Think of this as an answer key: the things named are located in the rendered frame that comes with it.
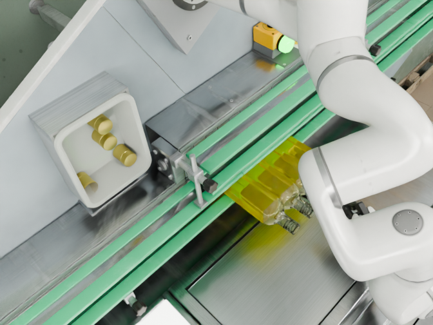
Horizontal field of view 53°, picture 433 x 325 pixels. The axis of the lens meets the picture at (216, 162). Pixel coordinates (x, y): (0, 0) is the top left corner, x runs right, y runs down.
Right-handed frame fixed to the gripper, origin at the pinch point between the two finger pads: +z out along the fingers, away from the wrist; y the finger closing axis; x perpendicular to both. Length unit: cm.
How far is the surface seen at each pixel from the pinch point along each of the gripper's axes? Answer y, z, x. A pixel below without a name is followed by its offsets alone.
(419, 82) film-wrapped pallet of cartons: -225, 213, -294
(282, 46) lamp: 20.7, 36.2, -6.4
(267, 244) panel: -12.6, 6.5, 16.4
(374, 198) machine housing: -16.2, 6.2, -17.7
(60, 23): 19, 89, 41
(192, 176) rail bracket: 16.5, 12.1, 30.1
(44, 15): 18, 98, 44
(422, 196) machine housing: -16.5, 0.5, -29.4
